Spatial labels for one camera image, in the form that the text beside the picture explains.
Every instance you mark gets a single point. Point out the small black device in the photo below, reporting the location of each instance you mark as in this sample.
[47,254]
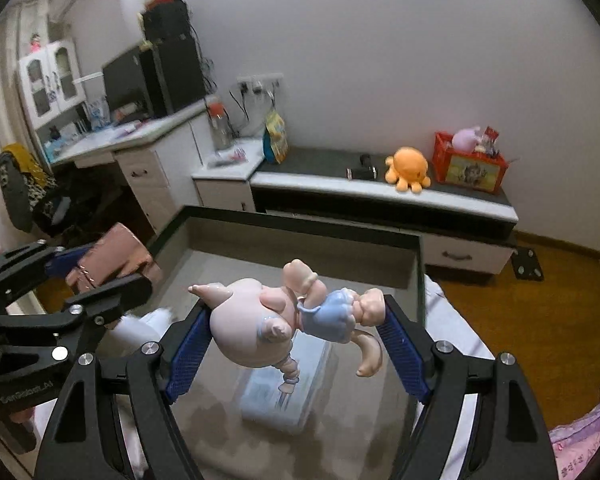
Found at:
[362,170]

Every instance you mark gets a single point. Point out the light blue pack in box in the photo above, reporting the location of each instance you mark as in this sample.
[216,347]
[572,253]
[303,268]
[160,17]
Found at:
[265,400]

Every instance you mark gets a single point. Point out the white desk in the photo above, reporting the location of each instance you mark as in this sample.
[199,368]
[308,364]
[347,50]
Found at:
[145,170]

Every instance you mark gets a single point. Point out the white soft toy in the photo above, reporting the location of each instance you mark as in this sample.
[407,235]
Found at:
[145,327]

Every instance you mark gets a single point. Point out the pink printed quilt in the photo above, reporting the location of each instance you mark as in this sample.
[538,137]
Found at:
[585,440]

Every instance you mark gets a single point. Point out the black monitor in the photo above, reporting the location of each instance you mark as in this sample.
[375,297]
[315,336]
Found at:
[125,80]

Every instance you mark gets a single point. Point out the red storage crate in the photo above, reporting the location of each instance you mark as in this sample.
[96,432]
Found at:
[472,170]

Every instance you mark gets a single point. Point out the low white tv cabinet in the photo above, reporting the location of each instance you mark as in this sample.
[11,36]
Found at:
[330,187]

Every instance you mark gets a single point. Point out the black metal bracket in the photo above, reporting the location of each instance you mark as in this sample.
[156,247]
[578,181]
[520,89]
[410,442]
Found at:
[527,264]

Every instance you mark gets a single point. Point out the office chair with clothes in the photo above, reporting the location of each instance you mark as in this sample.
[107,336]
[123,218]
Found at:
[30,185]

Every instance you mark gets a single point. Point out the pink storage box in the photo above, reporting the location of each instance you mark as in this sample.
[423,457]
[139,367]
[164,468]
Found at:
[290,240]

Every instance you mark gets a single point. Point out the black computer tower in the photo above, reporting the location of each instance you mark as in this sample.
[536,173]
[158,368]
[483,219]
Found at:
[177,75]

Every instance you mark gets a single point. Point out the water bottle with red cap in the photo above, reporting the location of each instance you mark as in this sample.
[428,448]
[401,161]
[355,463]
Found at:
[221,127]

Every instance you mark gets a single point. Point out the small doll figurine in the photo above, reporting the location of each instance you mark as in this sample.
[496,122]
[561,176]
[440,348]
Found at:
[36,42]

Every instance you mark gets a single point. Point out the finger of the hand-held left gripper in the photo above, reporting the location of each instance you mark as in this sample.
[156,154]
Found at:
[115,295]
[65,260]

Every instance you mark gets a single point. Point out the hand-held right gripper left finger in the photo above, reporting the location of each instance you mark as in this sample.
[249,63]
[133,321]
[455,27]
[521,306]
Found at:
[187,355]

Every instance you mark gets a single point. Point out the white side cabinet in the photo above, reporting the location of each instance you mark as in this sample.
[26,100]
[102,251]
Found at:
[220,185]

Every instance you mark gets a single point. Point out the white wall socket strip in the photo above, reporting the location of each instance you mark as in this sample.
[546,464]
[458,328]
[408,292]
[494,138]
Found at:
[260,82]

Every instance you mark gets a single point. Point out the white striped bedsheet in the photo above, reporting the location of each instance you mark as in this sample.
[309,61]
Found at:
[455,320]

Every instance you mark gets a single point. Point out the black speaker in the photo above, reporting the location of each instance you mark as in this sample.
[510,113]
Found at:
[165,22]

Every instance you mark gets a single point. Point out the orange octopus plush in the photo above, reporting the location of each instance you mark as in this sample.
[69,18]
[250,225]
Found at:
[407,167]

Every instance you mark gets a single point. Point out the pink wallet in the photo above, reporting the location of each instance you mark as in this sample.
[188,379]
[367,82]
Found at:
[120,255]

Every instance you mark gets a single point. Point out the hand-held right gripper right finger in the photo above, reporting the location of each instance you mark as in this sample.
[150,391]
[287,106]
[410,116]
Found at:
[405,355]

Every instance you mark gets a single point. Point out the yellow blue snack bag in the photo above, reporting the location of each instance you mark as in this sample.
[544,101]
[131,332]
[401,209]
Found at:
[276,137]

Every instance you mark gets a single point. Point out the white hutch cabinet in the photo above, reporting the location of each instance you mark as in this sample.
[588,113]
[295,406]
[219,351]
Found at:
[50,85]

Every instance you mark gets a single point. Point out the pink plush toy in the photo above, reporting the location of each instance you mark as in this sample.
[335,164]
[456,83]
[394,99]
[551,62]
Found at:
[467,139]

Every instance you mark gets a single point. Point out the pink pig doll figure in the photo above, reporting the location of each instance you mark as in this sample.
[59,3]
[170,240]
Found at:
[250,320]

